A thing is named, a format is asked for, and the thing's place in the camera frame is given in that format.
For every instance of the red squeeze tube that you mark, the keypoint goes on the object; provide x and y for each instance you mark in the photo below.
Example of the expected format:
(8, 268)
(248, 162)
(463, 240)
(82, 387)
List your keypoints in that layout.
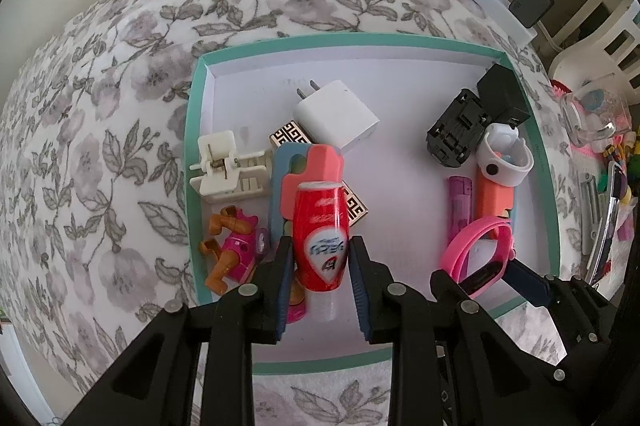
(320, 246)

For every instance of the white and pink crochet cloth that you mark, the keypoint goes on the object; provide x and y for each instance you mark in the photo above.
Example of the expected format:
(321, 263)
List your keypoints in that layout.
(575, 186)

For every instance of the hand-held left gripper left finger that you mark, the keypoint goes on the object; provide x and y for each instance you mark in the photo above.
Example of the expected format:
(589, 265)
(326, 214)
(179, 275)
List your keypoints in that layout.
(285, 286)

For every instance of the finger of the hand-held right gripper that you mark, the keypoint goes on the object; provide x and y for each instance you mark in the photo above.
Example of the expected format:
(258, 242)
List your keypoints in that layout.
(527, 283)
(444, 283)

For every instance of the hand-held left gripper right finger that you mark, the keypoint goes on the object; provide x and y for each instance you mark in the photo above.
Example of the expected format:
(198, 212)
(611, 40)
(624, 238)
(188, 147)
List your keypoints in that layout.
(360, 291)

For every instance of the gold patterned small box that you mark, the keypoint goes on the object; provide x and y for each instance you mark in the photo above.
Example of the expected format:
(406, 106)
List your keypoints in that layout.
(287, 133)

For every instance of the pink dog toy figure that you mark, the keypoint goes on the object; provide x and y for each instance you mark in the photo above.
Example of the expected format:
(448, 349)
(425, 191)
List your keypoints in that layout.
(235, 251)

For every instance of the white toy watch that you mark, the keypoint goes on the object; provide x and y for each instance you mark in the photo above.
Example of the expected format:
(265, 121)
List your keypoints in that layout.
(505, 171)

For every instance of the white power strip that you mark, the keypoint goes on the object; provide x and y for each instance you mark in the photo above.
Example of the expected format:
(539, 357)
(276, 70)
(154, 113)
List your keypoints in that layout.
(487, 0)

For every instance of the pink wristband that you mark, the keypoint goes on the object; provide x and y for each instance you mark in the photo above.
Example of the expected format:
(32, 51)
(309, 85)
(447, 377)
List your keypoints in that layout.
(455, 251)

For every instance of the teal shallow cardboard box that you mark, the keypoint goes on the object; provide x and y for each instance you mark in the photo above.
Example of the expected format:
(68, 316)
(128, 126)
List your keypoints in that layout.
(400, 80)

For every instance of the purple translucent tube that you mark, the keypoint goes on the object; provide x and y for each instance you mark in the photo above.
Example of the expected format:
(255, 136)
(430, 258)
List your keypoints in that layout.
(459, 206)

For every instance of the orange and blue toy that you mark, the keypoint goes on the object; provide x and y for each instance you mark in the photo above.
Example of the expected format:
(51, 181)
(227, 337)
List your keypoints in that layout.
(490, 201)

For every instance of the pink and blue small toy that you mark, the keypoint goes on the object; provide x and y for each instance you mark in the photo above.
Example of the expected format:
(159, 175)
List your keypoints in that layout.
(320, 160)

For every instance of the white charger plug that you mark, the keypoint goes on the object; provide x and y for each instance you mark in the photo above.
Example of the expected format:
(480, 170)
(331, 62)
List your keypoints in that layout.
(335, 115)

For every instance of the clear glass mug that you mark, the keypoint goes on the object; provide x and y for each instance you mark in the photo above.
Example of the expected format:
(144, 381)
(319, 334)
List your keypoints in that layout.
(595, 110)

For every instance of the white hair claw clip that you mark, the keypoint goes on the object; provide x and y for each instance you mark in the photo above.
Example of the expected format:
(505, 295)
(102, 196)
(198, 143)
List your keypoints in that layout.
(220, 186)

